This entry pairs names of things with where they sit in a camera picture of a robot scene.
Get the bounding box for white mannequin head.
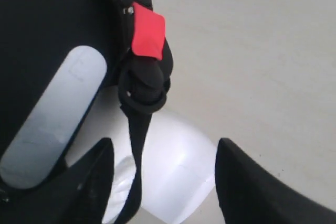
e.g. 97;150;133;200
66;87;216;223

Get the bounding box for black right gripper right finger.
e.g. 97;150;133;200
215;138;335;224

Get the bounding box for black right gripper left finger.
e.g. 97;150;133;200
1;138;114;223

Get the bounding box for black helmet with tinted visor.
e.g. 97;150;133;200
1;0;173;223

